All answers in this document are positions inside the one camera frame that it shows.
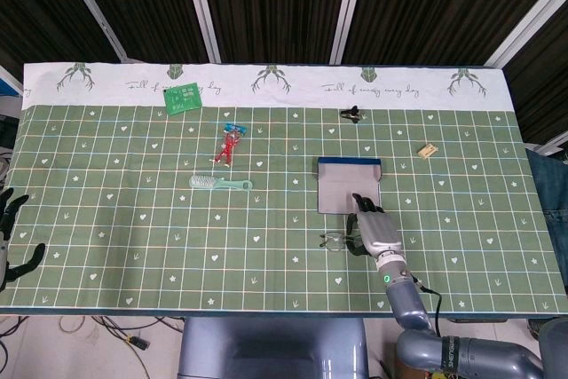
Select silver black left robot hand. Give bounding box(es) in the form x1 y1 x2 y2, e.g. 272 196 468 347
0 187 47 294

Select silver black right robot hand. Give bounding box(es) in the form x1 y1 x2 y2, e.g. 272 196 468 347
345 192 405 261

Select wire-frame eyeglasses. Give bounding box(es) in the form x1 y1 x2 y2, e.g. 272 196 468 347
319 231 357 253

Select blue tray with eyeglasses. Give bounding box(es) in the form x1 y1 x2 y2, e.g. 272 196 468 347
316 156 384 216

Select cardboard box with colourful parts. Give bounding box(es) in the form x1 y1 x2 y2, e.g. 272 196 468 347
394 342 421 379

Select black staple remover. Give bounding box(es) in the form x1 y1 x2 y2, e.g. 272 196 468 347
339 104 367 123

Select green checked tablecloth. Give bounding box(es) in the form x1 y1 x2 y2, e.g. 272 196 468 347
0 60 568 320

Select grey-blue robot torso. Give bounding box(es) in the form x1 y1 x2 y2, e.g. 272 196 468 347
177 317 369 379

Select blue denim cloth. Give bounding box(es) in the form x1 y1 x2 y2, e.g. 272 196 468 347
526 149 568 265

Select mint green scrub brush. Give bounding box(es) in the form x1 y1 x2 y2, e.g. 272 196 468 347
188 174 254 192

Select green circuit board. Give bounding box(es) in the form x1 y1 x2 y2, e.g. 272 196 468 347
162 81 202 118

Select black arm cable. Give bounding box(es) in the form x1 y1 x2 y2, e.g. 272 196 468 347
411 275 445 341

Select black floor cables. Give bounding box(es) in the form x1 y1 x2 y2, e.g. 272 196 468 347
0 314 185 379

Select white partition post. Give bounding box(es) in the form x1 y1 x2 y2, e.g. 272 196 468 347
483 0 568 70
53 0 130 63
327 0 374 66
178 0 222 64

